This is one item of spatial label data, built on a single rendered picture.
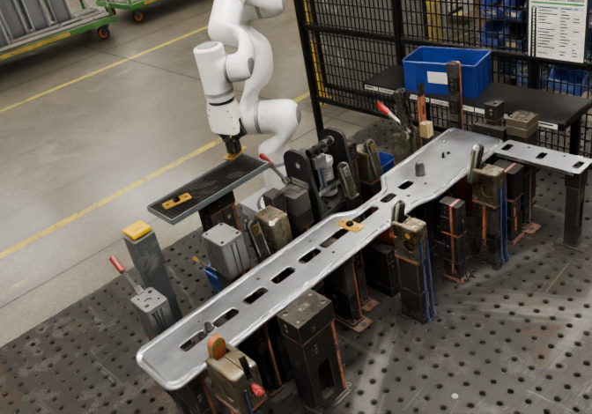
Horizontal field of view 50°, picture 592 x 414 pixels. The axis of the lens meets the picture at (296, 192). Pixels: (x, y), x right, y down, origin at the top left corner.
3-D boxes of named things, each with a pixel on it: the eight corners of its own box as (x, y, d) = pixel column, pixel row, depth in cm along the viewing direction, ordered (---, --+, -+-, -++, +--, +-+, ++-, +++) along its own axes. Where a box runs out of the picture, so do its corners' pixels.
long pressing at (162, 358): (178, 402, 141) (176, 397, 140) (129, 356, 157) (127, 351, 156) (508, 142, 213) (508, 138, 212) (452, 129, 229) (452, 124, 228)
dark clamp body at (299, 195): (314, 301, 206) (294, 203, 186) (288, 285, 215) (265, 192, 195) (336, 284, 211) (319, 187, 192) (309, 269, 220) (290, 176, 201)
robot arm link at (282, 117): (264, 151, 241) (251, 95, 228) (311, 150, 236) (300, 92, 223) (256, 168, 231) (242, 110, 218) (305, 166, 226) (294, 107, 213)
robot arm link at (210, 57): (239, 82, 183) (210, 85, 185) (228, 38, 176) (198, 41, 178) (231, 93, 176) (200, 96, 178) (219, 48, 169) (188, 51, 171)
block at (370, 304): (368, 313, 196) (357, 239, 182) (338, 297, 205) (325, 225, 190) (380, 303, 199) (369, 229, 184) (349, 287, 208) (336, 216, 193)
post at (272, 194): (295, 299, 208) (271, 198, 187) (284, 293, 211) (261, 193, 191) (306, 291, 210) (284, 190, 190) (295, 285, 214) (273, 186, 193)
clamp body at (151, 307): (181, 413, 175) (143, 318, 157) (160, 393, 183) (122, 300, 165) (209, 391, 180) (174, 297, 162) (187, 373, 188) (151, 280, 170)
